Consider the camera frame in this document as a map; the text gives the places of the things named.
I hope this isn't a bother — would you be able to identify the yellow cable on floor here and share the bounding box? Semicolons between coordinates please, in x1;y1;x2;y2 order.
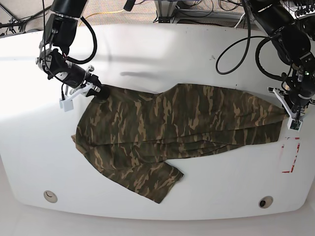
78;8;124;27

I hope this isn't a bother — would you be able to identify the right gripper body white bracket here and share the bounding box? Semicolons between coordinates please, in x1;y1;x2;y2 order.
59;65;101;103

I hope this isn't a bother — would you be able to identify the red tape rectangle marking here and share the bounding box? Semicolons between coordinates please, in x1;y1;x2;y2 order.
279;137;300;174

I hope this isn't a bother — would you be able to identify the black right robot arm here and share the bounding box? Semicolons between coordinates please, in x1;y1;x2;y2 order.
36;0;110;100

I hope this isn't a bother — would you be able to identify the left table grommet hole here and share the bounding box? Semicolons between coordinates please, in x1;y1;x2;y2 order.
43;190;58;204

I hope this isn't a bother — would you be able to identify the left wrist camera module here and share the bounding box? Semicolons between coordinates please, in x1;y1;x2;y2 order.
287;117;303;132

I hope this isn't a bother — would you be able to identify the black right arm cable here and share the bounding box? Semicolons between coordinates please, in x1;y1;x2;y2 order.
66;16;97;64

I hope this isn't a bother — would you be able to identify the camouflage T-shirt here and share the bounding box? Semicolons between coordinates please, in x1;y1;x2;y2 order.
72;84;287;203

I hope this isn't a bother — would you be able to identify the aluminium frame post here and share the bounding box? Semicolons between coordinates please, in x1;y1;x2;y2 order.
154;0;178;23

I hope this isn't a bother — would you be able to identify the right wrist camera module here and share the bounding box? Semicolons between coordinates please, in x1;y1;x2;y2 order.
59;98;74;112

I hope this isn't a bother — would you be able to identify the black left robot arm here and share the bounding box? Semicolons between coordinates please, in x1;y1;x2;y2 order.
242;0;315;120

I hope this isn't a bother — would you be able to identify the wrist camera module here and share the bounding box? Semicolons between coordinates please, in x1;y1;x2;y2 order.
287;117;303;132
59;98;74;112

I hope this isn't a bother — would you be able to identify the right table grommet hole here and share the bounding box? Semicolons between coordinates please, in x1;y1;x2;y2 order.
258;196;273;209

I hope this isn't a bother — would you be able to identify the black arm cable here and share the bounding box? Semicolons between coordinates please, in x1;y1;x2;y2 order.
216;0;296;82
66;16;97;64

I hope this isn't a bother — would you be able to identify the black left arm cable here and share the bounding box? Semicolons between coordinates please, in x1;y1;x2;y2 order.
216;0;296;82

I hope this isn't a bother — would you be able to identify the table grommet hole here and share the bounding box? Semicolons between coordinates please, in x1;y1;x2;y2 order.
43;190;58;204
258;196;273;209

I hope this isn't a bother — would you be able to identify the black tripod stand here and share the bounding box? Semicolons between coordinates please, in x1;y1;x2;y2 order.
0;3;51;37

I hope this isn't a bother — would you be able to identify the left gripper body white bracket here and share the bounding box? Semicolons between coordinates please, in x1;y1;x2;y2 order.
267;82;315;120

